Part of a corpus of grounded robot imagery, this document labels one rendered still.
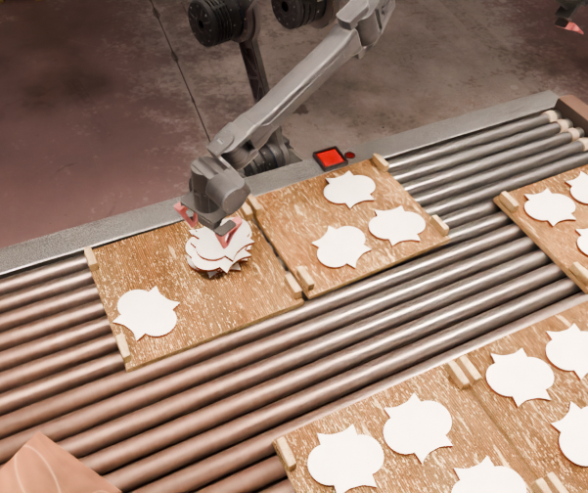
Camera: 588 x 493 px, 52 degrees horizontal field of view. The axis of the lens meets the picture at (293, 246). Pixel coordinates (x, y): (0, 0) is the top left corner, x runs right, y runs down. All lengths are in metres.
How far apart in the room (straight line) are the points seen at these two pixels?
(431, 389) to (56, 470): 0.72
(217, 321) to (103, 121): 2.30
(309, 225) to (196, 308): 0.37
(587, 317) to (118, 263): 1.08
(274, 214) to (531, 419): 0.76
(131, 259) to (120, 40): 2.85
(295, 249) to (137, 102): 2.29
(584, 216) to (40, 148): 2.60
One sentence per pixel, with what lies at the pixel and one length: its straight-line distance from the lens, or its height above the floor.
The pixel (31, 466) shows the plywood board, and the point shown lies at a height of 1.04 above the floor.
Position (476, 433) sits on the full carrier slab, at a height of 0.94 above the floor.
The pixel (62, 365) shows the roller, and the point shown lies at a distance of 1.36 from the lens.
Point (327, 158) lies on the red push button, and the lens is 1.72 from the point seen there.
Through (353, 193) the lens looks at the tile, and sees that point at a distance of 1.60.
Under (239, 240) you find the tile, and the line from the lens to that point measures 1.40.
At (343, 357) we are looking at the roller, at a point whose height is 0.92.
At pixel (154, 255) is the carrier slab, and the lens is 1.46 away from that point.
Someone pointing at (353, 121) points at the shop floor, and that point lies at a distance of 3.45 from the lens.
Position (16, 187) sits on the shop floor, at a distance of 3.20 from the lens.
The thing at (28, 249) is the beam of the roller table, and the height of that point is 0.92.
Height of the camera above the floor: 2.03
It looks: 48 degrees down
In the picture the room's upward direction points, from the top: 4 degrees clockwise
